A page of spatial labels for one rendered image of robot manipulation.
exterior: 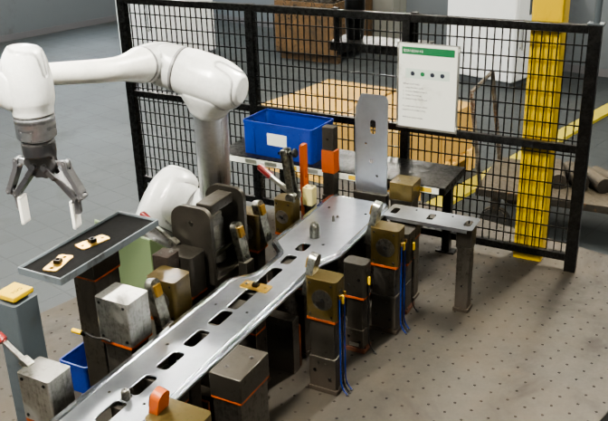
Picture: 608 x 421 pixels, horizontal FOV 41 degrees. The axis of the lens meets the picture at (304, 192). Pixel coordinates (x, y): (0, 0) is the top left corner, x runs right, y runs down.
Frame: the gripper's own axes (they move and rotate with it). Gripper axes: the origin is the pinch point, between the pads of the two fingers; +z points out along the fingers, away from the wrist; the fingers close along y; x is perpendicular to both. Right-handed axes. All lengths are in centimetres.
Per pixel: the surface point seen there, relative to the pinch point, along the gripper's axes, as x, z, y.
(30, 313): -14.3, 16.9, 0.4
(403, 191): 91, 24, 71
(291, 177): 76, 16, 37
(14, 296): -16.5, 11.4, -1.3
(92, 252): 7.3, 11.5, 5.3
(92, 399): -27.6, 27.3, 21.8
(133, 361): -12.8, 27.4, 24.1
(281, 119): 132, 15, 18
